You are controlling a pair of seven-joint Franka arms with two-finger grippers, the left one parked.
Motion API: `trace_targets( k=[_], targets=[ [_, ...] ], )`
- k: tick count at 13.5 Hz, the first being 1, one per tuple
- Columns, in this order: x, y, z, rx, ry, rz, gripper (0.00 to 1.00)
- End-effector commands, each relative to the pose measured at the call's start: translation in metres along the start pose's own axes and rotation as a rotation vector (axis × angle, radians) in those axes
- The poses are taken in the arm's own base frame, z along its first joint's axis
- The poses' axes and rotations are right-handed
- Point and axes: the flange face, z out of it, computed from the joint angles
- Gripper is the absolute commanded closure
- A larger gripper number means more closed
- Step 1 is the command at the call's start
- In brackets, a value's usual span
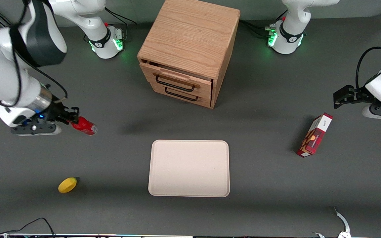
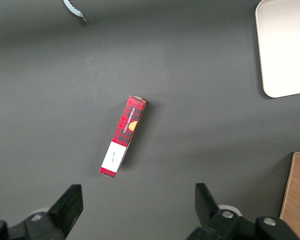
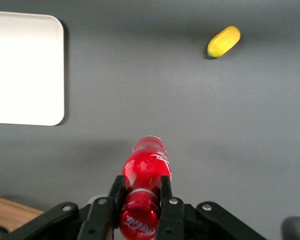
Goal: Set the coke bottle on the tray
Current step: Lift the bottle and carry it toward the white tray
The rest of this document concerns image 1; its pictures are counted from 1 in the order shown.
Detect red coke bottle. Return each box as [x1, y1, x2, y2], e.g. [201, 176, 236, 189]
[71, 116, 98, 136]

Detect beige plastic tray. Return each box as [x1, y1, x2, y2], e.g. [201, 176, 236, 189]
[148, 140, 231, 198]

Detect red plaid shortbread box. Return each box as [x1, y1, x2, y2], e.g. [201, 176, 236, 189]
[296, 112, 333, 158]

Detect yellow lemon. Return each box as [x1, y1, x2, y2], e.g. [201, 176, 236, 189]
[58, 177, 78, 193]

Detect wooden drawer closed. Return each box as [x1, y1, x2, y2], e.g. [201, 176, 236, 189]
[150, 82, 212, 108]

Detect wooden drawer slightly open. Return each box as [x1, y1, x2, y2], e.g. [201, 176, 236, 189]
[139, 61, 213, 99]

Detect wooden drawer cabinet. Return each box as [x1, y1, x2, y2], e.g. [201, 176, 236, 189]
[137, 0, 240, 109]

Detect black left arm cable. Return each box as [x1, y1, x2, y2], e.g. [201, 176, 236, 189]
[356, 29, 381, 91]

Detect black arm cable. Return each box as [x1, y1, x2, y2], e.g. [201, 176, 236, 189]
[356, 29, 381, 91]
[0, 0, 68, 108]

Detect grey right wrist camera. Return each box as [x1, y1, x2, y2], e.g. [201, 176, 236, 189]
[10, 122, 62, 136]

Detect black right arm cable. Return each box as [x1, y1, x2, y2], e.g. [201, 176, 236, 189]
[0, 0, 68, 108]

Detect black drawer handle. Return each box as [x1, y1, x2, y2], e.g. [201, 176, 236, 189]
[155, 75, 196, 92]
[164, 88, 199, 102]

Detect thin black table cable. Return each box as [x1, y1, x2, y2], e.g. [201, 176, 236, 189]
[0, 217, 57, 238]

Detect black right base cable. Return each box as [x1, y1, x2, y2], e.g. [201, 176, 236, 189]
[105, 7, 137, 42]

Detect black left base cables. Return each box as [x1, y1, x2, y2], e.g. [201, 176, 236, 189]
[239, 12, 287, 38]

